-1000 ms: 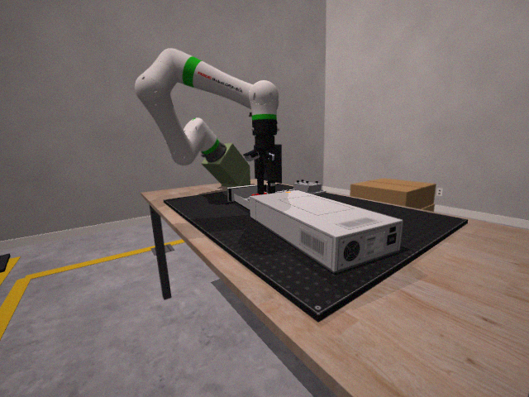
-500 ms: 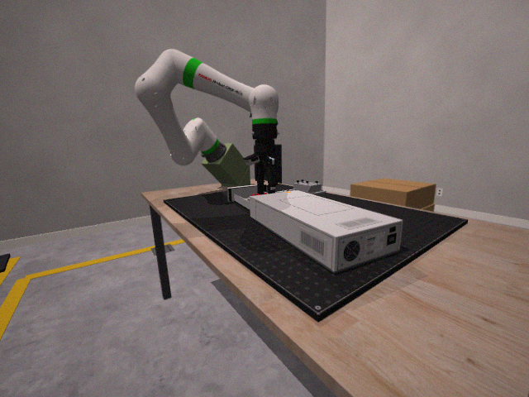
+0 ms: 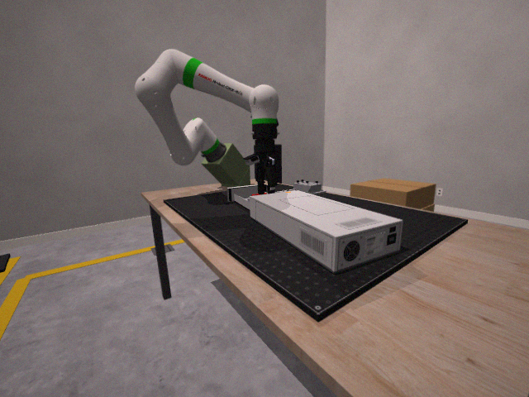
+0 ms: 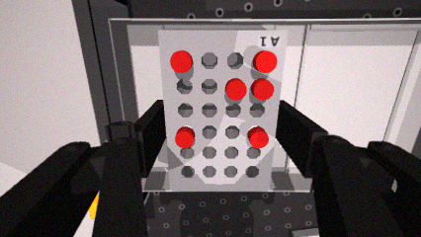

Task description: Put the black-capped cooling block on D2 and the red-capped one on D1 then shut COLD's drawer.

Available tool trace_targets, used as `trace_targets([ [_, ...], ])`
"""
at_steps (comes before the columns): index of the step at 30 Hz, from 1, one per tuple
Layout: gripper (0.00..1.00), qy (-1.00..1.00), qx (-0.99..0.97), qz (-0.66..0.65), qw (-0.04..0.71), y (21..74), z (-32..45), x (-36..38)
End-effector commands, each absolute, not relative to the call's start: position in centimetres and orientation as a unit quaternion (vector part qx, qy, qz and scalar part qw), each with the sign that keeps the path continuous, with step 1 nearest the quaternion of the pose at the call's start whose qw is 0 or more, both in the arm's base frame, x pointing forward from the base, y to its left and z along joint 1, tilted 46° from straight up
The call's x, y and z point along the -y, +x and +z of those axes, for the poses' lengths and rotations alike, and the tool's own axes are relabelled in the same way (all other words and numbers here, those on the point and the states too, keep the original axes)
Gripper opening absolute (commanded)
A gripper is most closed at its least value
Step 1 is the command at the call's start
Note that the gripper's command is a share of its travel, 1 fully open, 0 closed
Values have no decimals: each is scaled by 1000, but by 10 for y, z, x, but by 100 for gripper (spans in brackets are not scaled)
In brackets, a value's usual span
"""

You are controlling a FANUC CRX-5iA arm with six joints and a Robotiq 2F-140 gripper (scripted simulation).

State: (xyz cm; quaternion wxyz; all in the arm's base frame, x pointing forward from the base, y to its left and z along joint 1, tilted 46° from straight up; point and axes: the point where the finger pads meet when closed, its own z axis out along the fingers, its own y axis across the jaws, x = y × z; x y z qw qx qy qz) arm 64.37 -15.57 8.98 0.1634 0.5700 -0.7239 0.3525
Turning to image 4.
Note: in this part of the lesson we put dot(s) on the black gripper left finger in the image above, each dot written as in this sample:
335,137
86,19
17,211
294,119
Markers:
43,205

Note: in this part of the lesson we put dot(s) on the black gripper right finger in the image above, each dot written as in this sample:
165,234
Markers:
352,199

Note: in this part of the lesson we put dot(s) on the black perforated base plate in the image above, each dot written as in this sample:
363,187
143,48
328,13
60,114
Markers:
248,214

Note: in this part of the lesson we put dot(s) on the grey cooling block with red-capped tubes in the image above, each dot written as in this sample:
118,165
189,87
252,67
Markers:
221,159

